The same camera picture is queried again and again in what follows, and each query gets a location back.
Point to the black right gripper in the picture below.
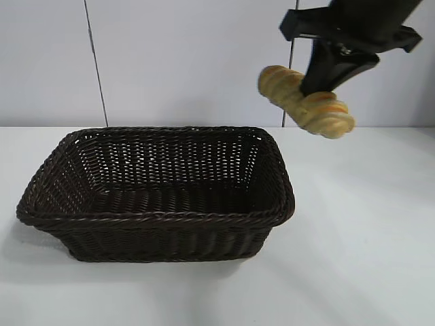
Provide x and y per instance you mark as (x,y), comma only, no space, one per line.
(367,23)

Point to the long striped bread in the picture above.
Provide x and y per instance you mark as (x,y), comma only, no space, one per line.
(326,115)

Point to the dark brown woven basket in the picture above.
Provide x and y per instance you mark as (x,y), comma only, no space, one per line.
(153,210)

